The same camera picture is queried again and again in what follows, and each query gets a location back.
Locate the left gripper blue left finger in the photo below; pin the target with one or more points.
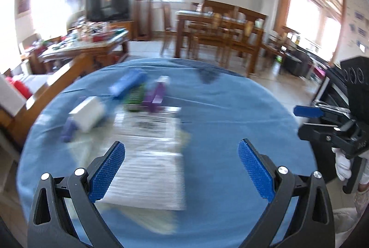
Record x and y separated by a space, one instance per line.
86 186

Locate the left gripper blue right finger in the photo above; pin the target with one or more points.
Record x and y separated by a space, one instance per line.
273 185

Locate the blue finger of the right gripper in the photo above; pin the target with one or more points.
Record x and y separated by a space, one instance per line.
307 111

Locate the blue packet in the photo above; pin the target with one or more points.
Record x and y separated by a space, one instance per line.
133 78

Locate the right white gloved hand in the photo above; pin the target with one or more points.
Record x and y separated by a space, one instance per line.
343 166

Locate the printed paper sheet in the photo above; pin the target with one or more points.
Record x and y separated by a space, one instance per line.
152 173

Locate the white box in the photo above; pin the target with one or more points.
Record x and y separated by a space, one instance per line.
88 113

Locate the wooden dining chair right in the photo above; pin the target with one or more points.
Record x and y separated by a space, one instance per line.
245 36

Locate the wooden dining chair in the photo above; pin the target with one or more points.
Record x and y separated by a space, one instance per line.
212 28
245 36

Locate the wooden sofa armrest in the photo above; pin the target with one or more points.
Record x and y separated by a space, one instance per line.
16 128

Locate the green gum pack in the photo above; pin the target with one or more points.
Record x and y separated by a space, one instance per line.
134 99

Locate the purple box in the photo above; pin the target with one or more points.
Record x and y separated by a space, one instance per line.
154 96

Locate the wooden dining chair left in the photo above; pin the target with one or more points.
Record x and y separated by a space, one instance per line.
212 28

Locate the white standing air conditioner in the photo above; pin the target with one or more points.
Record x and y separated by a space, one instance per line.
269 8

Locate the wooden dining table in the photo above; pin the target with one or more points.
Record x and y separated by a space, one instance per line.
183 21

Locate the wooden coffee table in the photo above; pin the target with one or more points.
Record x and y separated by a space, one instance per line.
108 52

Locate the black flat television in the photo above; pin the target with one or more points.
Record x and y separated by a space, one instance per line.
107 10

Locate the tall wooden side stand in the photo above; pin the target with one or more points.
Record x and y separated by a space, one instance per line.
142 15

